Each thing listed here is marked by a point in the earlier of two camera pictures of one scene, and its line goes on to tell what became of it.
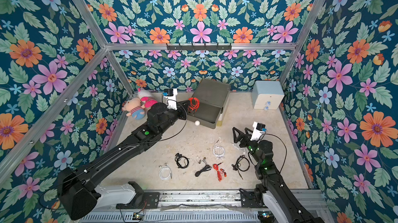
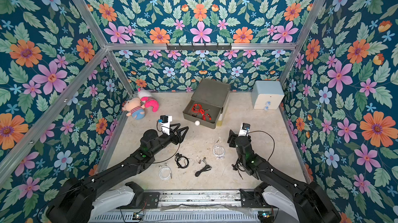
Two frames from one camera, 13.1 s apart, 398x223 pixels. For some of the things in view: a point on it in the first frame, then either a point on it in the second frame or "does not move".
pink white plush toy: [145, 97] does not move
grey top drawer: [207, 114] does not move
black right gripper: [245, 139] to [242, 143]
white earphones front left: [165, 172] does not move
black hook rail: [199, 47] does not move
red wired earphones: [194, 104] to [197, 108]
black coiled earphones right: [236, 167] does not move
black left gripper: [181, 110] to [176, 139]
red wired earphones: [219, 175] to [204, 116]
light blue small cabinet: [267, 95] does not move
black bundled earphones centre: [206, 168] does not move
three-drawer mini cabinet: [213, 96] does not move
